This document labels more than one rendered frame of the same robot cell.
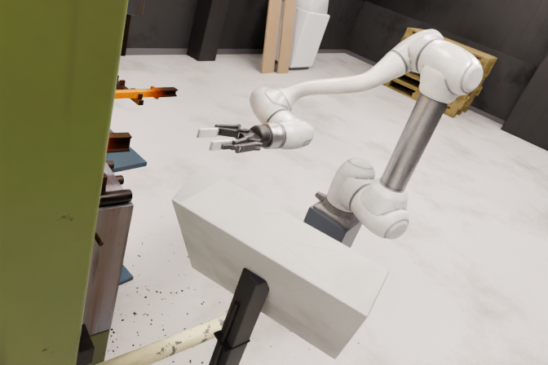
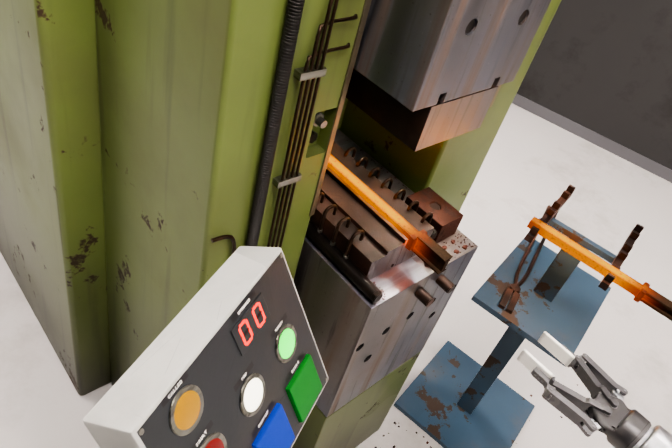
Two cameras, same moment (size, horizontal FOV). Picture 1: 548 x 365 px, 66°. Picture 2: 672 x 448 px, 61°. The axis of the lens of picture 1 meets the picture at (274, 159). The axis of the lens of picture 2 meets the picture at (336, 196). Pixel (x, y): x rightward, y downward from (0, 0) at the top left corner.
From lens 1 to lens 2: 0.84 m
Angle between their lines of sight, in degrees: 71
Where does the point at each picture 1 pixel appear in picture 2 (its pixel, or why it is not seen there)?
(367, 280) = (122, 411)
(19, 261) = (177, 202)
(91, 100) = (208, 112)
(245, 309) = not seen: hidden behind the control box
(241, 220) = (212, 293)
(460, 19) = not seen: outside the picture
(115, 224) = (353, 311)
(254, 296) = not seen: hidden behind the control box
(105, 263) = (337, 342)
